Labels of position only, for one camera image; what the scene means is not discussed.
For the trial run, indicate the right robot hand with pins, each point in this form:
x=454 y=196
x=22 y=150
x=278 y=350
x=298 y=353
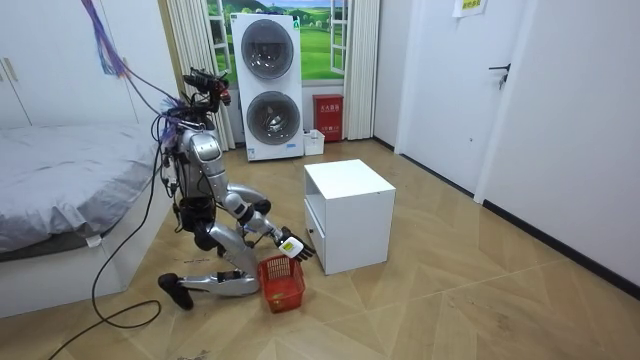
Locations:
x=294 y=247

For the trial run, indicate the red plastic basket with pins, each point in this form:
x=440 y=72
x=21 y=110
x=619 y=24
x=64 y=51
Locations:
x=282 y=287

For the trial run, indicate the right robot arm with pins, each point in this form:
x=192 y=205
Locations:
x=212 y=160

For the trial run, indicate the robot legs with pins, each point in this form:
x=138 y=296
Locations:
x=237 y=252

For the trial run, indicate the white bedside cabinet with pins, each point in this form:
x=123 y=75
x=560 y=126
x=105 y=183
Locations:
x=357 y=220

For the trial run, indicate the small white bin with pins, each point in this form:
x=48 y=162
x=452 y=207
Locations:
x=314 y=144

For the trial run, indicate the robot body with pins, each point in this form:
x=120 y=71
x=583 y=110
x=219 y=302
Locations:
x=192 y=172

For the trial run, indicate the red fire extinguisher box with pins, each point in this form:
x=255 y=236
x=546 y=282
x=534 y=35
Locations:
x=328 y=117

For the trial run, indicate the white washing machine tower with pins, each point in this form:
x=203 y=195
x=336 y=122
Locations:
x=270 y=90

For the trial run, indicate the white pleated curtain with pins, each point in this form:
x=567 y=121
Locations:
x=361 y=70
x=187 y=50

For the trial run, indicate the green landscape window poster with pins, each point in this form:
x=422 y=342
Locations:
x=316 y=45

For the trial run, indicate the white room door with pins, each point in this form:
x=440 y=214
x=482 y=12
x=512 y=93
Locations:
x=450 y=100

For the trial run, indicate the grey bed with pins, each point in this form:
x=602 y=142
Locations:
x=65 y=180

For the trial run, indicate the white paper notice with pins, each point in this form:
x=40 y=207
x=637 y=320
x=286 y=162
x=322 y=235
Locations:
x=469 y=7

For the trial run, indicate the white wardrobe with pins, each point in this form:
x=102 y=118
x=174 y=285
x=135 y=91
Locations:
x=60 y=55

